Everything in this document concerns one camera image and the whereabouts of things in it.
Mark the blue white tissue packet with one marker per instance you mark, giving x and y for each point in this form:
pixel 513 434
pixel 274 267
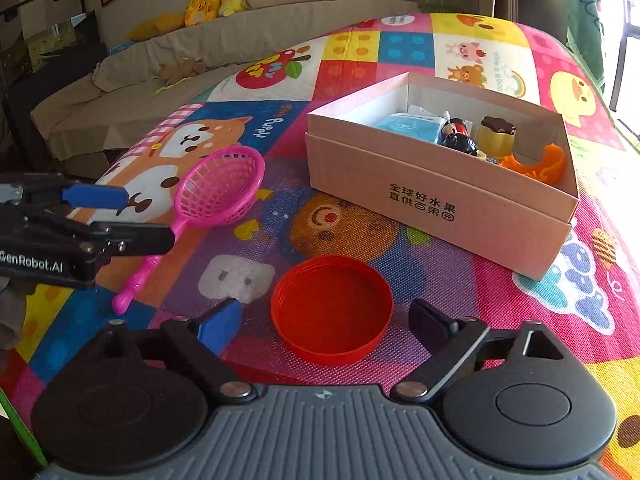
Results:
pixel 407 125

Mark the red plastic lid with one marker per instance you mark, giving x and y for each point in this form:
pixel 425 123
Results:
pixel 332 310

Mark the beige covered sofa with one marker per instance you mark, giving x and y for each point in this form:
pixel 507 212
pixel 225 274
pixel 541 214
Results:
pixel 175 50

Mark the yellow pillow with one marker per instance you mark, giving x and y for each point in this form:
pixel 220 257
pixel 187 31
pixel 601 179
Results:
pixel 155 26

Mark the yellow plush backpack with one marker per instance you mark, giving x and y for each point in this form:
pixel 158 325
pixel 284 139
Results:
pixel 202 5

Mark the orange plastic toy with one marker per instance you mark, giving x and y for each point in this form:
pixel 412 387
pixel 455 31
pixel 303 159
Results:
pixel 545 165

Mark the brown plush toy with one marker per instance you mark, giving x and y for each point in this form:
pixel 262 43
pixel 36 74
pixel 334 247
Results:
pixel 181 71

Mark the green towel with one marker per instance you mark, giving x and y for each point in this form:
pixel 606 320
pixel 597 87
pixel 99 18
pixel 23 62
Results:
pixel 585 30

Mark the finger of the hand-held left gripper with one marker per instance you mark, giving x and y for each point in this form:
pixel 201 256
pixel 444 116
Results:
pixel 135 239
pixel 100 197

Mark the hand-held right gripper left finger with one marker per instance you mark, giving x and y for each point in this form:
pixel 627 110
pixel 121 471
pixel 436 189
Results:
pixel 220 319

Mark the pink plastic toy net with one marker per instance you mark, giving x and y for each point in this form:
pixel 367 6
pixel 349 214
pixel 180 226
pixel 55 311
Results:
pixel 220 185

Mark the dark glass cabinet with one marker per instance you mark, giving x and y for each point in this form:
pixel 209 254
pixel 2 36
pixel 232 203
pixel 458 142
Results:
pixel 45 40

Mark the pink cardboard box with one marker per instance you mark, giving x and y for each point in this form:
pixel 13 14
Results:
pixel 425 200

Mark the colourful cartoon play mat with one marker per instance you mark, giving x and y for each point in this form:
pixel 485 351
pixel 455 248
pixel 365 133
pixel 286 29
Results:
pixel 350 55

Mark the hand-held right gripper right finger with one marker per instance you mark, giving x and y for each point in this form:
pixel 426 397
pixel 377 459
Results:
pixel 426 317

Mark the yellow pudding toy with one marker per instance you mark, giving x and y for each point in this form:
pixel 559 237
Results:
pixel 495 135

